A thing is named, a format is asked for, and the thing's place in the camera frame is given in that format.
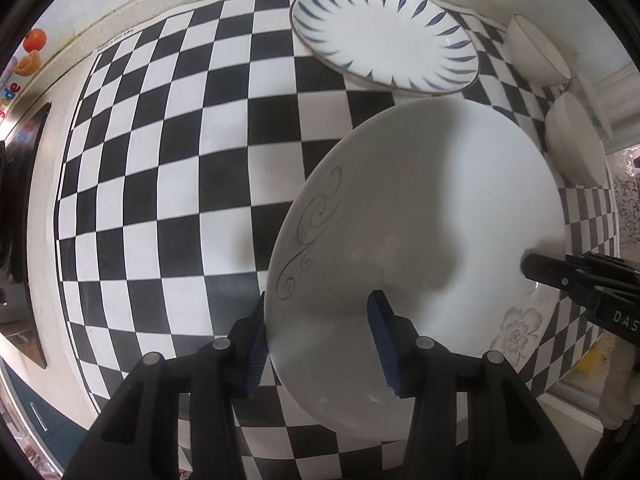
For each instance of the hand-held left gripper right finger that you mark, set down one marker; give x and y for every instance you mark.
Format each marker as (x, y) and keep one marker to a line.
(387, 352)

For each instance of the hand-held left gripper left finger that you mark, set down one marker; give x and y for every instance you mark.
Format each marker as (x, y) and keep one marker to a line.
(253, 357)

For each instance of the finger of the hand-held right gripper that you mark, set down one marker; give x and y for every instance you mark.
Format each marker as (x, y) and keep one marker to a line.
(555, 272)

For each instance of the white ceramic bowl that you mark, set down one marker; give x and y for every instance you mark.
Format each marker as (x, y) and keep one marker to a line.
(575, 142)
(537, 52)

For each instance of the white plate with floral print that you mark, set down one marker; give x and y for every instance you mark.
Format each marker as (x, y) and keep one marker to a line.
(400, 220)

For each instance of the white plate with blue leaves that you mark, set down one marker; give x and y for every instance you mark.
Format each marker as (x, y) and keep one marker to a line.
(385, 30)

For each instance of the person's right hand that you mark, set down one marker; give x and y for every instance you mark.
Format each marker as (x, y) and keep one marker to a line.
(617, 385)

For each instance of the white lace cloth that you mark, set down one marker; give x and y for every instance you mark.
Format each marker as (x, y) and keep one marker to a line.
(629, 200)

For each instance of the black and white checkered mat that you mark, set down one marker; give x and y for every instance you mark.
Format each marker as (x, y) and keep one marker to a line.
(175, 160)

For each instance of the blue cabinet front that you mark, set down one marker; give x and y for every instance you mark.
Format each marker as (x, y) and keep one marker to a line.
(35, 410)

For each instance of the dark framed appliance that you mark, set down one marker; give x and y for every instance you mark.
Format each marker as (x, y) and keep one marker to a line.
(22, 220)

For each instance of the orange fruit magnet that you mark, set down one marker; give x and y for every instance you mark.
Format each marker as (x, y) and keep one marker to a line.
(35, 40)
(27, 65)

